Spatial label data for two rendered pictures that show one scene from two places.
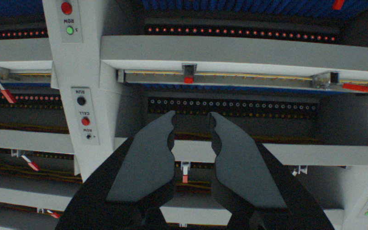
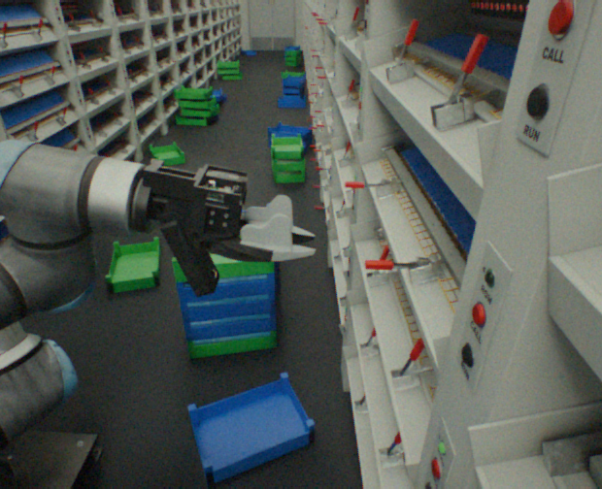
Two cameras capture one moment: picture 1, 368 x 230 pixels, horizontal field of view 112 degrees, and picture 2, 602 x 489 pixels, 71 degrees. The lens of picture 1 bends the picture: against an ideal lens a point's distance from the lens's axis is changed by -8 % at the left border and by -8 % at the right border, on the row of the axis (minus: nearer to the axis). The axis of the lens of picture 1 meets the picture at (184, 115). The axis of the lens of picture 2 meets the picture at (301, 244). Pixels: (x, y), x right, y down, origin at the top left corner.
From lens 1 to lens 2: 0.57 m
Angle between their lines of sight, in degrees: 100
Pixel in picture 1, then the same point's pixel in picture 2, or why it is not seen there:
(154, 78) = not seen: hidden behind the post
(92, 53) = (441, 391)
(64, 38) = (450, 453)
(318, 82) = (388, 187)
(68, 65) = (462, 423)
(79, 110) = (479, 344)
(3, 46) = not seen: outside the picture
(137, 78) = not seen: hidden behind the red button
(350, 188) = (384, 16)
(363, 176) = (376, 45)
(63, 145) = (577, 312)
